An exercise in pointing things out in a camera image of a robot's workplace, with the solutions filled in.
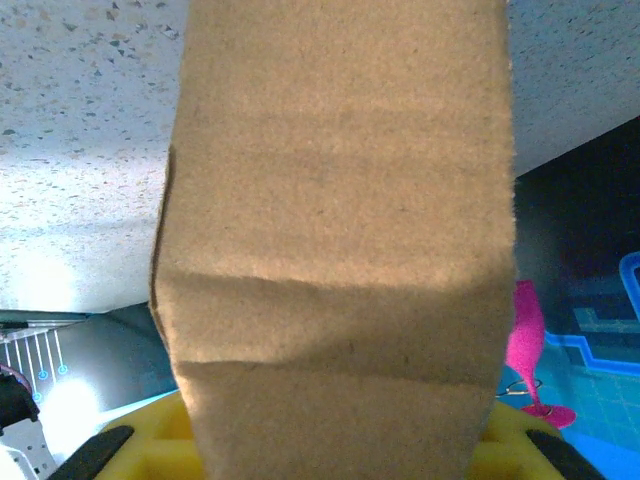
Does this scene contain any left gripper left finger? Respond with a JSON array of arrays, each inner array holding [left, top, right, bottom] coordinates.
[[47, 394, 204, 480]]

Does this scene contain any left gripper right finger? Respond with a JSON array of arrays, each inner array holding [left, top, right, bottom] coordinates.
[[469, 402, 606, 480]]

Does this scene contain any brown cardboard paper box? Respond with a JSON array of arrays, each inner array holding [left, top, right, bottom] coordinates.
[[148, 0, 520, 480]]

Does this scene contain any gold wire glass rack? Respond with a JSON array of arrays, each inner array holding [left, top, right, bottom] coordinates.
[[497, 378, 554, 416]]

